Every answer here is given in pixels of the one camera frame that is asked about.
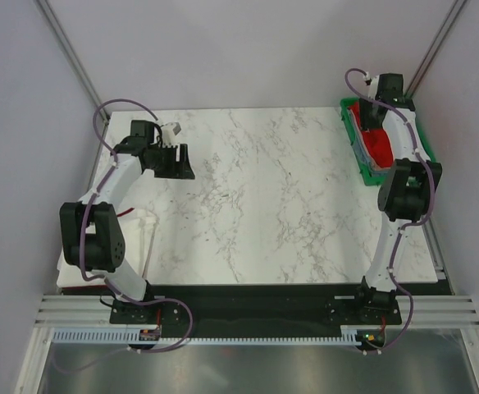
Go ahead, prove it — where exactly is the aluminium front frame rail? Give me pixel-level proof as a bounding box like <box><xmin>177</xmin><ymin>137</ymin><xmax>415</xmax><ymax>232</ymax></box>
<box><xmin>34</xmin><ymin>295</ymin><xmax>479</xmax><ymax>329</ymax></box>

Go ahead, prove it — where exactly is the red t shirt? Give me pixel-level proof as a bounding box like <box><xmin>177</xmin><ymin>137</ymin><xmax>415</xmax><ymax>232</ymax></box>
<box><xmin>348</xmin><ymin>101</ymin><xmax>394</xmax><ymax>171</ymax></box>

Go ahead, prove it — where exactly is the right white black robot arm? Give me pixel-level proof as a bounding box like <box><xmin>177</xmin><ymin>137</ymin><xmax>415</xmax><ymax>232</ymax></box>
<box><xmin>352</xmin><ymin>73</ymin><xmax>442</xmax><ymax>324</ymax></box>

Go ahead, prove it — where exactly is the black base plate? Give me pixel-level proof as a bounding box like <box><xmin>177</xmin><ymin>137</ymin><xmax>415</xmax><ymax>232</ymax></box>
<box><xmin>110</xmin><ymin>283</ymin><xmax>408</xmax><ymax>339</ymax></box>

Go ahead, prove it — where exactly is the green plastic bin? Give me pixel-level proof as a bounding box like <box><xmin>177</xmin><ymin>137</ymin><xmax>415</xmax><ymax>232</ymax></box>
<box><xmin>340</xmin><ymin>94</ymin><xmax>438</xmax><ymax>188</ymax></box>

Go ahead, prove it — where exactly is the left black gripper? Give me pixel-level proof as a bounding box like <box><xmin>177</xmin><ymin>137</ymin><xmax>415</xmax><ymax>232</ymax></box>
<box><xmin>147</xmin><ymin>144</ymin><xmax>194</xmax><ymax>181</ymax></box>

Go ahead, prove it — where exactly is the folded white t shirt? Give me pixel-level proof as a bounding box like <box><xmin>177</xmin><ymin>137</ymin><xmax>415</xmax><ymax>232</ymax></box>
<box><xmin>57</xmin><ymin>209</ymin><xmax>157</xmax><ymax>289</ymax></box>

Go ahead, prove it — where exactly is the right aluminium corner post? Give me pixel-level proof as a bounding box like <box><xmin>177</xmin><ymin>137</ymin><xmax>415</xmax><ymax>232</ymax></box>
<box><xmin>405</xmin><ymin>0</ymin><xmax>469</xmax><ymax>98</ymax></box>

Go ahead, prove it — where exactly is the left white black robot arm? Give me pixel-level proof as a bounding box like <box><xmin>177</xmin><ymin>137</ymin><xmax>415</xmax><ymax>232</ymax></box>
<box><xmin>59</xmin><ymin>120</ymin><xmax>195</xmax><ymax>323</ymax></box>

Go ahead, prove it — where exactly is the folded dark red shirt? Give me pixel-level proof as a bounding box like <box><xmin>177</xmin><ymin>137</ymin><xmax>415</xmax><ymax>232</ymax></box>
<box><xmin>61</xmin><ymin>285</ymin><xmax>107</xmax><ymax>295</ymax></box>

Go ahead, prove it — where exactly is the white slotted cable duct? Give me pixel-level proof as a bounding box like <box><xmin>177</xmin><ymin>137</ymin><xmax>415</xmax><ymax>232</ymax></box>
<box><xmin>52</xmin><ymin>328</ymin><xmax>383</xmax><ymax>346</ymax></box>

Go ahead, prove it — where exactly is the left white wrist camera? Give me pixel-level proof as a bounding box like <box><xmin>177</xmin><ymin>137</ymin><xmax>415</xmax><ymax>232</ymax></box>
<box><xmin>161</xmin><ymin>122</ymin><xmax>181</xmax><ymax>148</ymax></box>

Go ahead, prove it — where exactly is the left aluminium corner post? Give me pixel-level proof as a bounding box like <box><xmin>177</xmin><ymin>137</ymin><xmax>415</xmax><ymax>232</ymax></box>
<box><xmin>34</xmin><ymin>0</ymin><xmax>102</xmax><ymax>107</ymax></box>

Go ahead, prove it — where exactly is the aluminium corner post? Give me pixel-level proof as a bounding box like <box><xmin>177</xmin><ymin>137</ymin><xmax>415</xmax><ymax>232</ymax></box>
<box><xmin>405</xmin><ymin>0</ymin><xmax>469</xmax><ymax>98</ymax></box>
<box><xmin>34</xmin><ymin>0</ymin><xmax>102</xmax><ymax>107</ymax></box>

